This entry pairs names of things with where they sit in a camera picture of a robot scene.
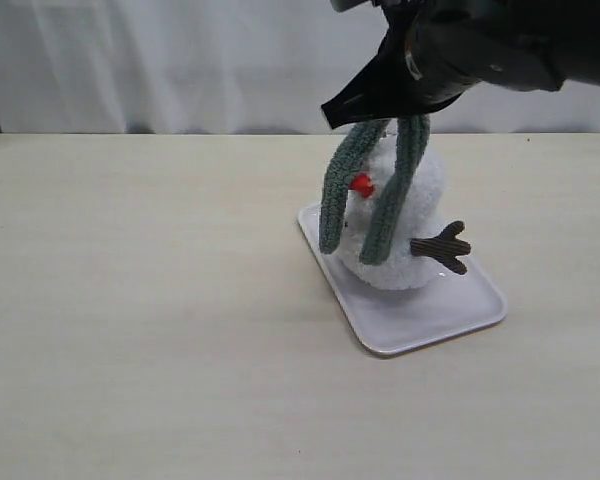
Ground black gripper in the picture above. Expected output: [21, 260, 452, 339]
[320, 1, 475, 130]

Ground green fleece scarf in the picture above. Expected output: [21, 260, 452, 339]
[319, 114, 431, 266]

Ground white plush snowman toy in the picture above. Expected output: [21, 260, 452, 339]
[335, 137, 471, 291]

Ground white rectangular plastic tray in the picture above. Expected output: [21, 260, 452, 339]
[296, 203, 508, 358]

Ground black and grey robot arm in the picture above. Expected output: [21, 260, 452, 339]
[320, 0, 600, 129]

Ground white backdrop curtain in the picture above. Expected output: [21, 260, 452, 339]
[0, 1, 600, 134]

